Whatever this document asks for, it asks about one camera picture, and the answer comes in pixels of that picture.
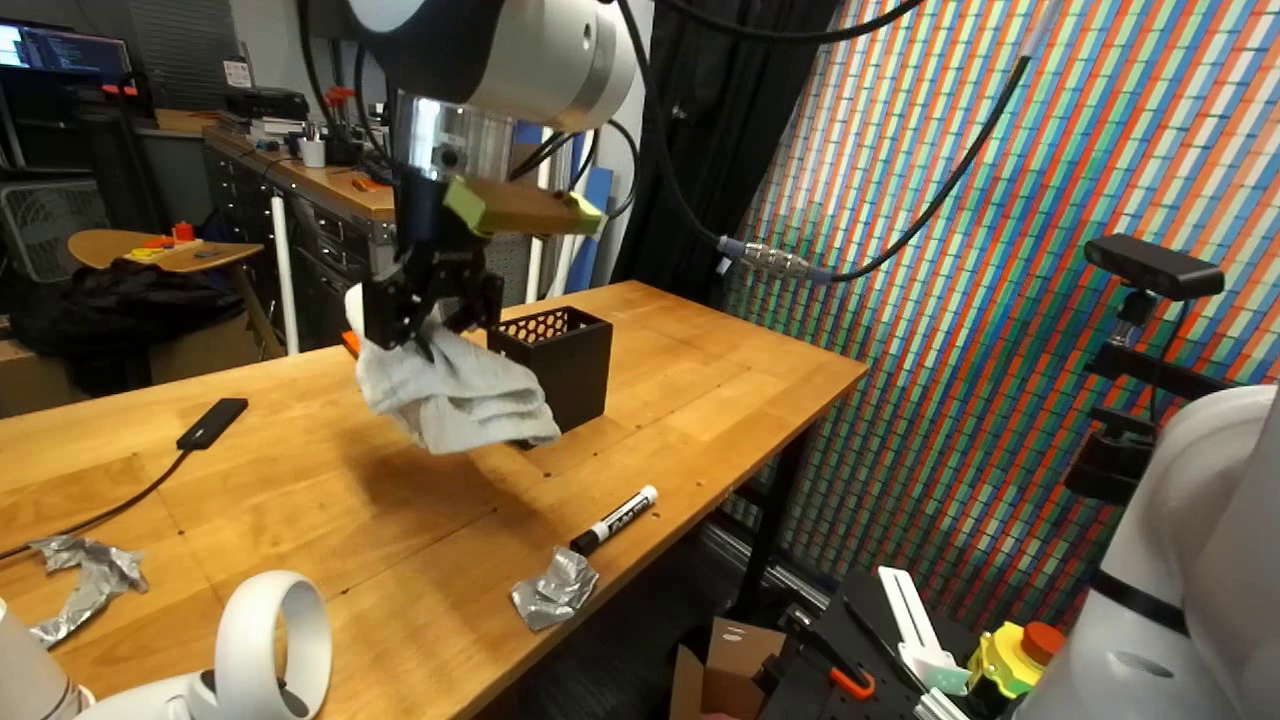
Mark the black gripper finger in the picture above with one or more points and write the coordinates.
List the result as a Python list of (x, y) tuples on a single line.
[(475, 300), (401, 313)]

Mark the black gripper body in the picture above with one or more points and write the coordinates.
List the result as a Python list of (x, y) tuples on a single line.
[(427, 221)]

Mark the white terry towel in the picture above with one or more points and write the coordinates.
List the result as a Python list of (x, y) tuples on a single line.
[(464, 395)]

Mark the black perforated box container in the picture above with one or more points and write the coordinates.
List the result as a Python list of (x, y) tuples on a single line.
[(565, 360)]

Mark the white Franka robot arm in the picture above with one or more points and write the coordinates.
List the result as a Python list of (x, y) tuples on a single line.
[(532, 55)]

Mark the wooden top workbench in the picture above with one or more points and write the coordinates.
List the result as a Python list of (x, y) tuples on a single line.
[(333, 187)]

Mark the flat black handheld device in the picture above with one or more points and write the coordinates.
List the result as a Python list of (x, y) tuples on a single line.
[(212, 422)]

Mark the black and white marker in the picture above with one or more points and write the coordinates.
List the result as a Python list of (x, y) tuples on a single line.
[(619, 517)]

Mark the black bag on chair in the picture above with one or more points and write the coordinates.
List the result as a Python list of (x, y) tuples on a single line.
[(122, 313)]

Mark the small crumpled foil wrapper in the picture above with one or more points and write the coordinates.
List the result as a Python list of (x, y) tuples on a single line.
[(555, 588)]

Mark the white VR controller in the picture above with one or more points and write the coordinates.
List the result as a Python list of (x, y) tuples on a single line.
[(267, 655)]

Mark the lit computer monitor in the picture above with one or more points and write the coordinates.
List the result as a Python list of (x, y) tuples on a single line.
[(61, 51)]

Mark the large crumpled foil piece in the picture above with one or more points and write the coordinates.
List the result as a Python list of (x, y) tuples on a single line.
[(85, 580)]

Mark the cardboard box with white plastic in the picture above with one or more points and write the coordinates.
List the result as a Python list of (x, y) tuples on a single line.
[(726, 664)]

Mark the black clamp with orange grip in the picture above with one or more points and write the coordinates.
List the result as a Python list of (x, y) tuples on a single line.
[(842, 655)]

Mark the yellow red emergency stop button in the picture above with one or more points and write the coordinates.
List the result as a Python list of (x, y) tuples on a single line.
[(1016, 659)]

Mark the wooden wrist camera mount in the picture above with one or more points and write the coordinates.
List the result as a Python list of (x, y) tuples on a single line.
[(523, 205)]

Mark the white plastic bracket piece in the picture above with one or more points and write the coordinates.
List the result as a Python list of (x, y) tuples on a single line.
[(921, 626)]

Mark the black camera stand mount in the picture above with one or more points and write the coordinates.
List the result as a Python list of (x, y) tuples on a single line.
[(1132, 400)]

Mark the black stereo camera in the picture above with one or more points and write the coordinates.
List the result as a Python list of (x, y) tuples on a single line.
[(1153, 264)]

